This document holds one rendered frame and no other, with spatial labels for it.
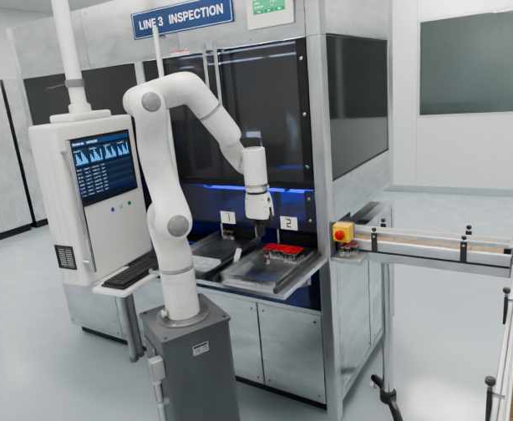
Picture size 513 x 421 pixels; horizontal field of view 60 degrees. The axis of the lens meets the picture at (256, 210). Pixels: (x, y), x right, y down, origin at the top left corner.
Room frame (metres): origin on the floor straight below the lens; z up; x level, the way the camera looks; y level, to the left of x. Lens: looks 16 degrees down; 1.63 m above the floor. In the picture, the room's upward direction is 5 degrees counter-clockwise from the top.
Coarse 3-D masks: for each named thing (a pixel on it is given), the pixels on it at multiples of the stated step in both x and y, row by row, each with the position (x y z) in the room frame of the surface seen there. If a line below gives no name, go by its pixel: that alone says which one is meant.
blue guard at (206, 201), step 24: (144, 192) 2.43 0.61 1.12; (192, 192) 2.24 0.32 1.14; (216, 192) 2.15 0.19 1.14; (240, 192) 2.08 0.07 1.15; (288, 192) 1.93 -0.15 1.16; (312, 192) 1.87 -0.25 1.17; (192, 216) 2.25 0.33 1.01; (216, 216) 2.16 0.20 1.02; (240, 216) 2.09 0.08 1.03; (288, 216) 1.94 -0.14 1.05; (312, 216) 1.87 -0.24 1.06
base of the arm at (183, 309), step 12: (168, 276) 1.41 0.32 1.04; (180, 276) 1.41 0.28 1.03; (192, 276) 1.44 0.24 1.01; (168, 288) 1.41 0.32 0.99; (180, 288) 1.41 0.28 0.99; (192, 288) 1.43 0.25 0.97; (168, 300) 1.42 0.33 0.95; (180, 300) 1.41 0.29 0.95; (192, 300) 1.43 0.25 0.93; (168, 312) 1.42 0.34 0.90; (180, 312) 1.41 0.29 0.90; (192, 312) 1.42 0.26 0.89; (204, 312) 1.44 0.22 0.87; (168, 324) 1.39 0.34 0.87; (180, 324) 1.38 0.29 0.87; (192, 324) 1.38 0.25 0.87
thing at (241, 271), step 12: (252, 252) 1.90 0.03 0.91; (312, 252) 1.83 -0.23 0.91; (240, 264) 1.81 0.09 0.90; (252, 264) 1.83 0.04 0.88; (264, 264) 1.82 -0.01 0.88; (276, 264) 1.80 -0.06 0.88; (288, 264) 1.79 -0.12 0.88; (300, 264) 1.73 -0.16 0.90; (228, 276) 1.68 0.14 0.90; (240, 276) 1.64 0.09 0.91; (252, 276) 1.69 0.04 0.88; (264, 276) 1.68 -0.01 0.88; (276, 276) 1.67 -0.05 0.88
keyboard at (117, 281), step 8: (152, 256) 2.19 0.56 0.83; (136, 264) 2.10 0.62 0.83; (144, 264) 2.09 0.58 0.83; (152, 264) 2.08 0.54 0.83; (120, 272) 2.01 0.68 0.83; (128, 272) 2.00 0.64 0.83; (136, 272) 1.99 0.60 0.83; (144, 272) 1.99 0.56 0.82; (112, 280) 1.92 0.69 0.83; (120, 280) 1.91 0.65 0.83; (128, 280) 1.91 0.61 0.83; (136, 280) 1.93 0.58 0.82; (120, 288) 1.86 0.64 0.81
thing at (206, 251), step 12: (204, 240) 2.15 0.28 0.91; (216, 240) 2.20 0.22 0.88; (228, 240) 2.18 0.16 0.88; (240, 240) 2.17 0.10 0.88; (252, 240) 2.06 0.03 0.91; (192, 252) 2.05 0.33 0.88; (204, 252) 2.03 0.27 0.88; (216, 252) 2.02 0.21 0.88; (228, 252) 2.00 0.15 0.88; (216, 264) 1.85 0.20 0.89
